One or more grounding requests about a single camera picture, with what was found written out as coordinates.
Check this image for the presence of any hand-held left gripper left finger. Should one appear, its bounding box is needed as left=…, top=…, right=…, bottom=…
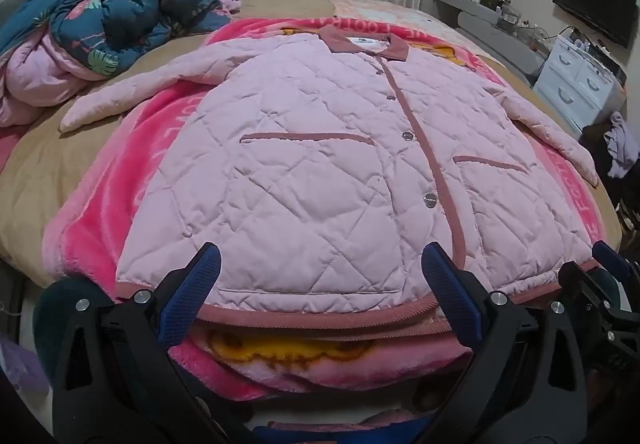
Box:
left=52, top=241, right=251, bottom=444

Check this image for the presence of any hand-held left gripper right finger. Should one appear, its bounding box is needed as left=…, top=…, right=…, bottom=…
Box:
left=415, top=241, right=591, bottom=444

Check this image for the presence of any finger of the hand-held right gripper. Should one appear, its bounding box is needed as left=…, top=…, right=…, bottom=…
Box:
left=557, top=261, right=640, bottom=350
left=592, top=240, right=640, bottom=285

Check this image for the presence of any pink quilted jacket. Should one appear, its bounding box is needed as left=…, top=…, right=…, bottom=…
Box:
left=59, top=26, right=600, bottom=327

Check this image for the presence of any pale purple cloth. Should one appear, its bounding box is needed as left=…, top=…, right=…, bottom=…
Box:
left=602, top=111, right=640, bottom=179

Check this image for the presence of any dark cloth heap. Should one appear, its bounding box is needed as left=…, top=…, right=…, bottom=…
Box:
left=580, top=121, right=640, bottom=225

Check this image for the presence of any pink printed fleece blanket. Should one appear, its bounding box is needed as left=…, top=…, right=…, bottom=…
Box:
left=42, top=16, right=621, bottom=405

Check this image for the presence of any white drawer cabinet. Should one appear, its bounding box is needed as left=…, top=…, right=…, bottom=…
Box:
left=532, top=26, right=626, bottom=135

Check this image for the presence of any grey shelf unit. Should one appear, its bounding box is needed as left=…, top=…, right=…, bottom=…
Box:
left=432, top=0, right=548, bottom=84

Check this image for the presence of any clutter of small desk things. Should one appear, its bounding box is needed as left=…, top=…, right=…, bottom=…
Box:
left=442, top=0, right=556, bottom=44

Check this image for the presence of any blue flamingo print comforter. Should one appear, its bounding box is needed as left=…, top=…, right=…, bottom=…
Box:
left=0, top=0, right=241, bottom=127

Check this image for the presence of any pale pink cartoon mat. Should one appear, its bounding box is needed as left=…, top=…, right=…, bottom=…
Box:
left=327, top=0, right=493, bottom=59

